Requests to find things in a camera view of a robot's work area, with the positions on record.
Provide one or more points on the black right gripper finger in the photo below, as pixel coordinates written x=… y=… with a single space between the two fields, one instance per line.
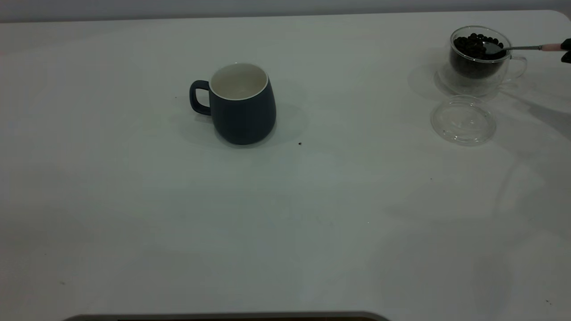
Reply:
x=568 y=43

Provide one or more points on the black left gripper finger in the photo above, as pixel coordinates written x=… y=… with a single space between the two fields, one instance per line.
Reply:
x=567 y=58

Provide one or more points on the dark blue-grey ceramic mug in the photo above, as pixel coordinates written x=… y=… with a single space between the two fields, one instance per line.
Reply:
x=245 y=118

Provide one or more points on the pile of coffee beans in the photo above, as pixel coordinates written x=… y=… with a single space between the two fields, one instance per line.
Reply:
x=468 y=44

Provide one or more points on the clear round glass lid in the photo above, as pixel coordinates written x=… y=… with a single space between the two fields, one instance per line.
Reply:
x=464 y=122

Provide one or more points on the clear double-wall glass cup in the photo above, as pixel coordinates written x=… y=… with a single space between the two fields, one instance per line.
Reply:
x=475 y=84

